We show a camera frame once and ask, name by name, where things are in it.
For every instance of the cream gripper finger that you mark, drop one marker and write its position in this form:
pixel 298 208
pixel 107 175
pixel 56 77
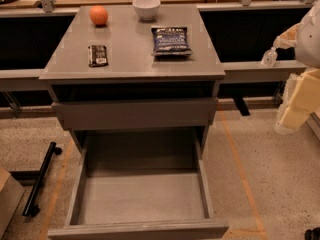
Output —
pixel 287 39
pixel 301 98

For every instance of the dark rxbar chocolate bar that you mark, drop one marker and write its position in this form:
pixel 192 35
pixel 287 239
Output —
pixel 97 55

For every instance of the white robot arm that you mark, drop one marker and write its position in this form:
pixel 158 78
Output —
pixel 307 49

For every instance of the grey drawer cabinet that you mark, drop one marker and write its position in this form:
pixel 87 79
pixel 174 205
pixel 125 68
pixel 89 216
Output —
pixel 133 72

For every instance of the open grey middle drawer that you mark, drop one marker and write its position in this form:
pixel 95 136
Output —
pixel 141 186

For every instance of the closed grey top drawer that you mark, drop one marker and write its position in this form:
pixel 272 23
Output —
pixel 135 114

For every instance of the clear sanitizer pump bottle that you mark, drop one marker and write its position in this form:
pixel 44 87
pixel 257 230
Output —
pixel 269 57

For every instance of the blue chip bag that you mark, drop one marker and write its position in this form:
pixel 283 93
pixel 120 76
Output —
pixel 170 41

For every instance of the white ceramic bowl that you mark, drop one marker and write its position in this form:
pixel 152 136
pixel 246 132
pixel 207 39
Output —
pixel 146 9

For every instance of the orange fruit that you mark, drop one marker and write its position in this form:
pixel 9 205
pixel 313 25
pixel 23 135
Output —
pixel 98 15

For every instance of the black metal bar stand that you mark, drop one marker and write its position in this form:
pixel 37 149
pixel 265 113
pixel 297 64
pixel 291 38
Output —
pixel 31 208

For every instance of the cardboard box left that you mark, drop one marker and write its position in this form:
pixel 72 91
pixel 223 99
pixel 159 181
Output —
pixel 11 192

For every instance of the grey metal rail shelf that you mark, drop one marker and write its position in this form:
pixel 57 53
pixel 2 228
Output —
pixel 260 18

